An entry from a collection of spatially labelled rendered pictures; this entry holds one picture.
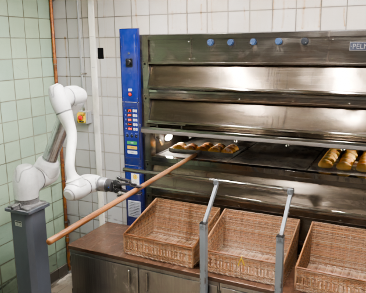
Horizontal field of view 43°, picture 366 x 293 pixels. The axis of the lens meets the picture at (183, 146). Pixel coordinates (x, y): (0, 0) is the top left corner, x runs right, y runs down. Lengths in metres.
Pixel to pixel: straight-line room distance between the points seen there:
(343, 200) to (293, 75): 0.88
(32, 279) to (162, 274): 0.86
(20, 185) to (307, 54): 2.02
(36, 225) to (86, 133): 1.04
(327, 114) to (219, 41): 0.88
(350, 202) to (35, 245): 2.08
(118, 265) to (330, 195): 1.54
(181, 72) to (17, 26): 1.28
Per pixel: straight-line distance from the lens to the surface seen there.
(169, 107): 3.49
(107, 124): 3.79
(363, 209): 3.22
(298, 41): 3.13
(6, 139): 3.70
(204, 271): 3.01
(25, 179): 3.12
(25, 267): 3.33
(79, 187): 2.79
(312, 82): 3.11
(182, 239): 3.56
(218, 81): 3.28
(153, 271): 3.27
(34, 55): 3.89
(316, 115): 3.14
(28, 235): 3.21
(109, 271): 3.48
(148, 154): 3.64
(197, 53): 3.36
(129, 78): 3.58
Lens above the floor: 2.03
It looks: 12 degrees down
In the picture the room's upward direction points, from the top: 1 degrees counter-clockwise
